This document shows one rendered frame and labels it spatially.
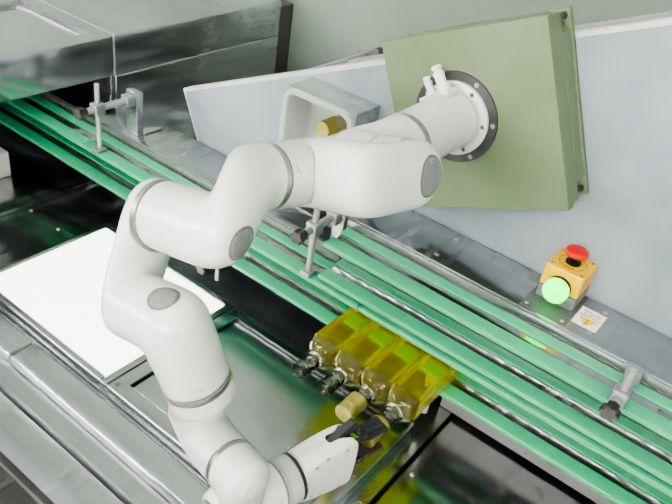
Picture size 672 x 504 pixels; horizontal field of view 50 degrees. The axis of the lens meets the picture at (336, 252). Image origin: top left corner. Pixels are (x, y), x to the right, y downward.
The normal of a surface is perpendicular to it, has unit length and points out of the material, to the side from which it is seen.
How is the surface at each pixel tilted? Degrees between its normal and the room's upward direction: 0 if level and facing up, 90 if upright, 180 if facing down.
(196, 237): 18
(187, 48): 90
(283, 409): 90
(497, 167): 1
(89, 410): 90
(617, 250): 0
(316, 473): 70
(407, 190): 87
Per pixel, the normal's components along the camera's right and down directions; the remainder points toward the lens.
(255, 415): 0.14, -0.82
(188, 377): 0.21, 0.54
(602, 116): -0.61, 0.38
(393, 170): 0.77, 0.07
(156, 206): -0.48, -0.35
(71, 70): 0.78, 0.44
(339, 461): 0.59, 0.51
